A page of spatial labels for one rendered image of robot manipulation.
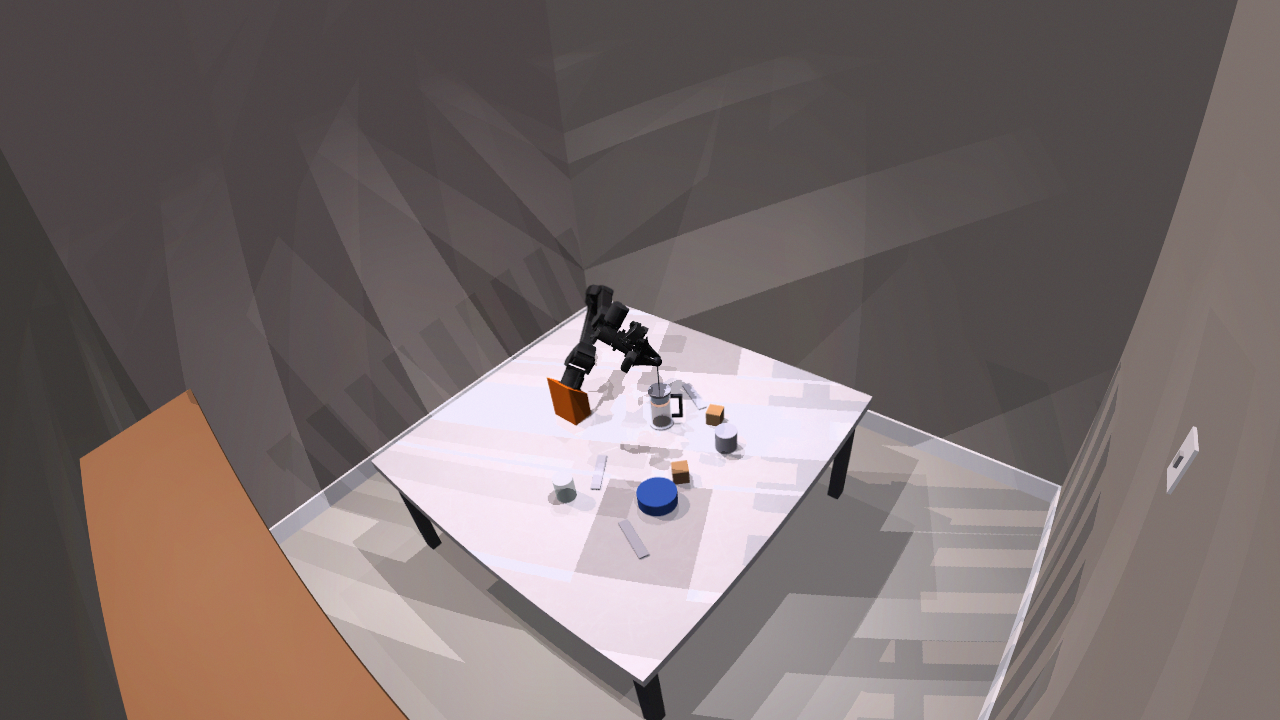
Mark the blue cylinder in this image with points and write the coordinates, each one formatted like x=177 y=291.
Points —
x=657 y=496

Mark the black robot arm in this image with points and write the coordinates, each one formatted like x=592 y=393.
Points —
x=602 y=320

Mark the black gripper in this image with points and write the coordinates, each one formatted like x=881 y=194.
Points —
x=641 y=355

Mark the glass french press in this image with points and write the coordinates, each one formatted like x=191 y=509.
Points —
x=660 y=404

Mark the grey flat bar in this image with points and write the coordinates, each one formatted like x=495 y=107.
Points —
x=598 y=472
x=694 y=396
x=634 y=540

